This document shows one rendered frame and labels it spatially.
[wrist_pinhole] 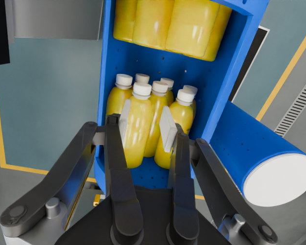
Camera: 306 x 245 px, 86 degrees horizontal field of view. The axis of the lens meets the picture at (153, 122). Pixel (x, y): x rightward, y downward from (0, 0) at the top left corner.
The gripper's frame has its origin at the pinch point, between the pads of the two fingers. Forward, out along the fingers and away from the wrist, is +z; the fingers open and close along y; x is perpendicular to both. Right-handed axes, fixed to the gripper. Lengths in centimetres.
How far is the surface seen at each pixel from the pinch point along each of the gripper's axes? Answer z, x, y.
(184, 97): 16.8, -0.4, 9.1
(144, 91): 15.1, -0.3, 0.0
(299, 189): 25, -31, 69
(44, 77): 129, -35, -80
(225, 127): 54, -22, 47
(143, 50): 31.8, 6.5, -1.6
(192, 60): 30.4, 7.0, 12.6
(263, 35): 114, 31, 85
